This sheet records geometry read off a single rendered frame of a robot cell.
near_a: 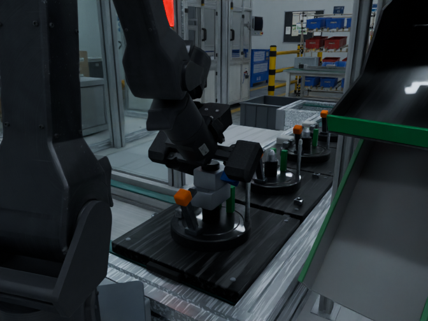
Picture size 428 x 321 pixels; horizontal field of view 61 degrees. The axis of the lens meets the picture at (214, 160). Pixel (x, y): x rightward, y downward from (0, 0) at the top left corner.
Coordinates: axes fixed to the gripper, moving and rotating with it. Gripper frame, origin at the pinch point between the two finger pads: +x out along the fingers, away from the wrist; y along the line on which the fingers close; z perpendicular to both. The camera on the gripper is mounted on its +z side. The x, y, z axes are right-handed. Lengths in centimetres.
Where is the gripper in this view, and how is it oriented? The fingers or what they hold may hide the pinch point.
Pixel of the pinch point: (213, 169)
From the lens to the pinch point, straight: 60.4
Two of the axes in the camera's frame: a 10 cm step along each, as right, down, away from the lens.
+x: 3.4, 5.4, 7.7
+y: -8.5, -1.7, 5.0
